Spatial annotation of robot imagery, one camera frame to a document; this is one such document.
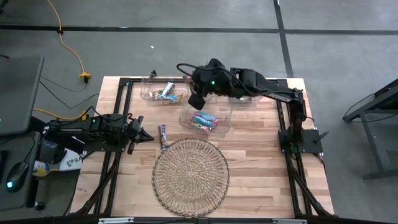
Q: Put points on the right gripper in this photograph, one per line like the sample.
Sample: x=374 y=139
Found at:
x=211 y=81

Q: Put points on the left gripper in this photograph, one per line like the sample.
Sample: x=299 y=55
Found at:
x=131 y=147

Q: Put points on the purple blue granola bar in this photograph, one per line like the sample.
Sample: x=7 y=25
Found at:
x=163 y=137

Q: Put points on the snack bars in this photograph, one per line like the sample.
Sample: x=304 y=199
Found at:
x=206 y=116

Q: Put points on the blue red granola bar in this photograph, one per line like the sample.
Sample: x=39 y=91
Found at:
x=202 y=123

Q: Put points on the blue orange-ended granola bar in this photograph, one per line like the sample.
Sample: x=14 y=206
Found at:
x=168 y=97

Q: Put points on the red green granola bar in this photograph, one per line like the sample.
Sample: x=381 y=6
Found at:
x=199 y=128

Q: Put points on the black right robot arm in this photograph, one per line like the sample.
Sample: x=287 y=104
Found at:
x=280 y=93

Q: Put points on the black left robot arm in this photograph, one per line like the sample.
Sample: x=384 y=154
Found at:
x=93 y=127

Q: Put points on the gold brown granola bar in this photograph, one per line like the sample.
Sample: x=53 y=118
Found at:
x=154 y=94
x=181 y=95

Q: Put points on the potted green succulent plant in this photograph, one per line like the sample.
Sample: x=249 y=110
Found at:
x=211 y=98

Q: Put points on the clear plastic bin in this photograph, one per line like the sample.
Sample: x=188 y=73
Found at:
x=227 y=124
x=146 y=93
x=255 y=101

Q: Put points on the round woven straw placemat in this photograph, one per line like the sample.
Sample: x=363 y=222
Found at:
x=191 y=177

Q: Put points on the white printed box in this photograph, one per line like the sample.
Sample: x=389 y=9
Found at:
x=73 y=161

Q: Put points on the yellow white bottle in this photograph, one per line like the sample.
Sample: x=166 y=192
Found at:
x=40 y=168

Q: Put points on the dark grey side desk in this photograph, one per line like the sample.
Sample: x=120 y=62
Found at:
x=21 y=146

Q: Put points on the black round caster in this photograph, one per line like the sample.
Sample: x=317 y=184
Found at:
x=39 y=206

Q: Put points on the black computer mouse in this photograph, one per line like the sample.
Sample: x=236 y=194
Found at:
x=17 y=175

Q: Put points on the black metal side table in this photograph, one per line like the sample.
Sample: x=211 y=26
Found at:
x=374 y=146

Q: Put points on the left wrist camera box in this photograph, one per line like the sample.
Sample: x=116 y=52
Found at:
x=133 y=125

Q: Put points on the black aluminium table frame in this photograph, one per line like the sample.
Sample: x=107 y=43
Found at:
x=123 y=82

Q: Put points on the silver metal bracket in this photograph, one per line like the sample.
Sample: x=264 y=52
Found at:
x=115 y=220
x=289 y=221

